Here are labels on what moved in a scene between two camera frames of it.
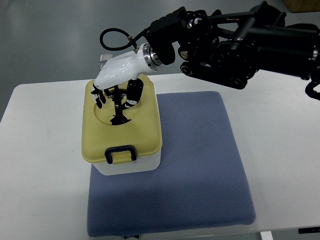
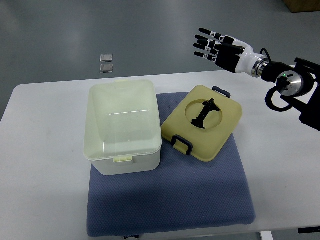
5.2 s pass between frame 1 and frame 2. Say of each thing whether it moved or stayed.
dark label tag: stayed
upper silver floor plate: stayed
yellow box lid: moved
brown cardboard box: stayed
